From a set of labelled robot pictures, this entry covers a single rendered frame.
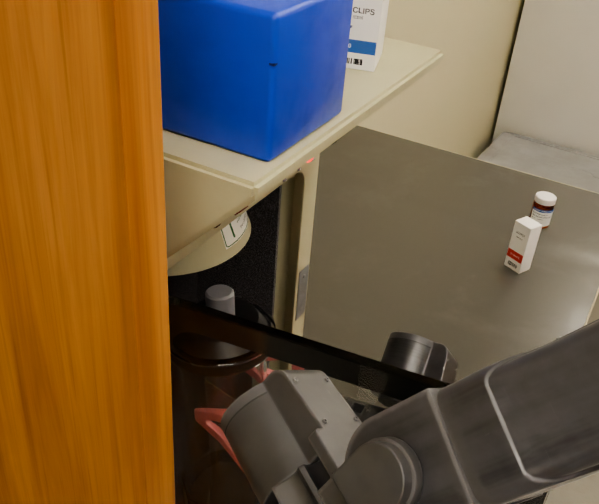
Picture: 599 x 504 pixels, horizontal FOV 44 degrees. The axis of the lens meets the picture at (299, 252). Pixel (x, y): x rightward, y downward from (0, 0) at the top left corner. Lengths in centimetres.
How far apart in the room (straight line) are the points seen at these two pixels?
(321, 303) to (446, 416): 95
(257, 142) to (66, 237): 12
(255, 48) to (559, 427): 25
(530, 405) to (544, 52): 332
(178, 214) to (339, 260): 95
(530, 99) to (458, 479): 339
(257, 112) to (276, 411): 17
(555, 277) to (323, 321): 48
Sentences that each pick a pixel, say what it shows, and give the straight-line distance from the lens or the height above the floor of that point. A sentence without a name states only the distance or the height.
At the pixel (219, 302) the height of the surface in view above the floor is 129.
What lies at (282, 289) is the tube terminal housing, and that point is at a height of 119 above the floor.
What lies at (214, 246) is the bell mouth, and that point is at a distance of 69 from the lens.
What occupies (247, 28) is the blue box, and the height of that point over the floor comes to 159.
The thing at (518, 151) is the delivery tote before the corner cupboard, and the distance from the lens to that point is 354.
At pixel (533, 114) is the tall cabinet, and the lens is 370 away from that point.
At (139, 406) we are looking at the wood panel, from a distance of 46.
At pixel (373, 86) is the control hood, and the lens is 59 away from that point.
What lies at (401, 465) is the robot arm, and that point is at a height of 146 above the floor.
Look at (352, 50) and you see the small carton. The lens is 61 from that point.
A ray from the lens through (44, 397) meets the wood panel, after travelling 53.
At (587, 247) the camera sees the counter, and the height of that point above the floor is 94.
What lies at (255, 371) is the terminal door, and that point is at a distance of 53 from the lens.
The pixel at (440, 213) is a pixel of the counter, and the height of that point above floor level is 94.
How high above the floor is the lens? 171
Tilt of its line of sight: 33 degrees down
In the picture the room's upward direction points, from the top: 5 degrees clockwise
